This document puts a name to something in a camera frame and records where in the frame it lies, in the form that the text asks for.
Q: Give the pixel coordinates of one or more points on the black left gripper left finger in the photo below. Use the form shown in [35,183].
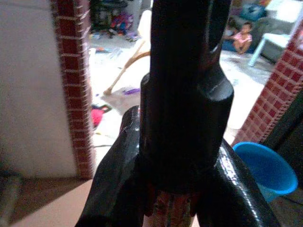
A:
[113,170]

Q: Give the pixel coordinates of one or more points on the white plastic chair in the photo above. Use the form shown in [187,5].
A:
[274,37]

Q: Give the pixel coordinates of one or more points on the blue plastic bucket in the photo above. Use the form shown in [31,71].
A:
[267,165]

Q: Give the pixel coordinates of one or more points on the blue bag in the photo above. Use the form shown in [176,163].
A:
[252,11]

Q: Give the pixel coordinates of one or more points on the tan wooden stick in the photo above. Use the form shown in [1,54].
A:
[125,66]

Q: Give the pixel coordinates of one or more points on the colourful toy pile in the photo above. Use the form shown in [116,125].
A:
[122,22]

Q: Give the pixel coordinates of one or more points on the red toy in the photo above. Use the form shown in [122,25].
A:
[96,117]

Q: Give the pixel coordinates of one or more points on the child in pink shirt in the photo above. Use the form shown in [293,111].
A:
[242,37]

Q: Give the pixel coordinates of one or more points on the purple floor scrap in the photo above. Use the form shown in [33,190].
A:
[131,91]

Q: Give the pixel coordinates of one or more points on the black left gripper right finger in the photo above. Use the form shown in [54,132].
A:
[234,189]

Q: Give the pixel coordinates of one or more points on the red brick pillar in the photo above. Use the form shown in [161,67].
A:
[279,89]
[73,71]

